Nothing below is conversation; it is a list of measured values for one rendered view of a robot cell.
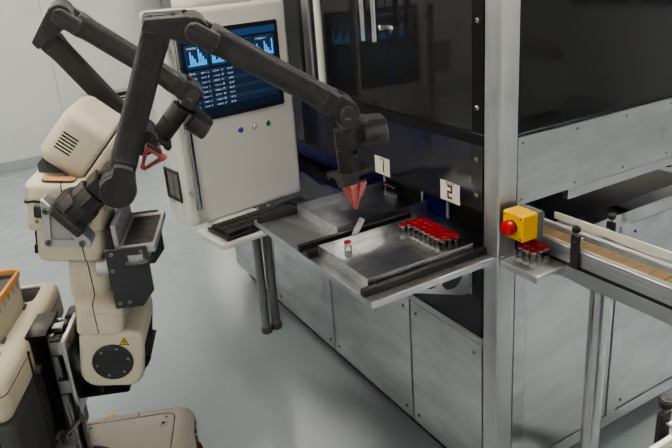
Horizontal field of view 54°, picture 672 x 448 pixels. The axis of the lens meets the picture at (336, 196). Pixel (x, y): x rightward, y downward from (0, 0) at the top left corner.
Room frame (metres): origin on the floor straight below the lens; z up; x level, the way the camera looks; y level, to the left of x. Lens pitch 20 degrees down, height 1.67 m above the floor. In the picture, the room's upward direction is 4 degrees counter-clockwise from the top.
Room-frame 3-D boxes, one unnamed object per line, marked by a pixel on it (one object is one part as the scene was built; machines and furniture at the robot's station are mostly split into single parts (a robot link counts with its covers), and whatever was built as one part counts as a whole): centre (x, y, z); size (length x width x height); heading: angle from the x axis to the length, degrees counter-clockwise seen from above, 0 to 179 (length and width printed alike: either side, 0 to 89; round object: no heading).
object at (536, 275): (1.56, -0.52, 0.87); 0.14 x 0.13 x 0.02; 119
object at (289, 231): (1.83, -0.10, 0.87); 0.70 x 0.48 x 0.02; 29
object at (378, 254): (1.66, -0.15, 0.90); 0.34 x 0.26 x 0.04; 119
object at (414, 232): (1.71, -0.25, 0.90); 0.18 x 0.02 x 0.05; 29
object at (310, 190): (2.51, 0.09, 0.73); 1.98 x 0.01 x 0.25; 29
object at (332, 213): (2.01, -0.08, 0.90); 0.34 x 0.26 x 0.04; 119
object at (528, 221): (1.56, -0.47, 0.99); 0.08 x 0.07 x 0.07; 119
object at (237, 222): (2.20, 0.26, 0.82); 0.40 x 0.14 x 0.02; 128
